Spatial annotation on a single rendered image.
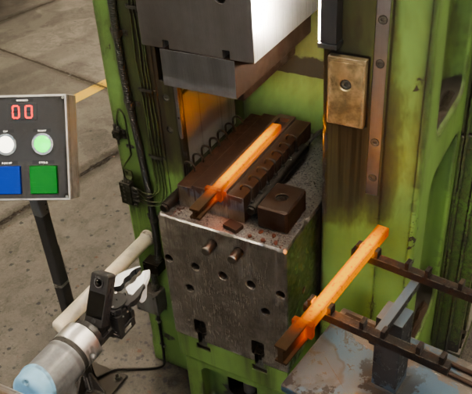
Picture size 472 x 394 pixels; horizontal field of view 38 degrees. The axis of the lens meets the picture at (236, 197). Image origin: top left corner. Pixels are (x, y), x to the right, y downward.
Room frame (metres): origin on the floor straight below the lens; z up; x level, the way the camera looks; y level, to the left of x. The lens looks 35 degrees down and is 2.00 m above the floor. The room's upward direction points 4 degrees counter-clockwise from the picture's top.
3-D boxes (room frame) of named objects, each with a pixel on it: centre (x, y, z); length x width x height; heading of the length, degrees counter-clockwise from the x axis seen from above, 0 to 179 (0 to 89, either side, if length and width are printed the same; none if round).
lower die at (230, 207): (1.64, -0.04, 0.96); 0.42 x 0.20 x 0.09; 149
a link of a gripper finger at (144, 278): (1.12, 0.22, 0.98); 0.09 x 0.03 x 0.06; 144
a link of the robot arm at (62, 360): (0.90, 0.38, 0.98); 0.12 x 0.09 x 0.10; 149
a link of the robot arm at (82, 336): (0.97, 0.33, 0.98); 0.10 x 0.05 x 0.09; 59
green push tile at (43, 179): (1.55, 0.50, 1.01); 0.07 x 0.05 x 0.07; 84
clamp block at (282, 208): (1.42, -0.12, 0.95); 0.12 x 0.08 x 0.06; 149
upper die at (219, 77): (1.64, -0.04, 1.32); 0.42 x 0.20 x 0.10; 149
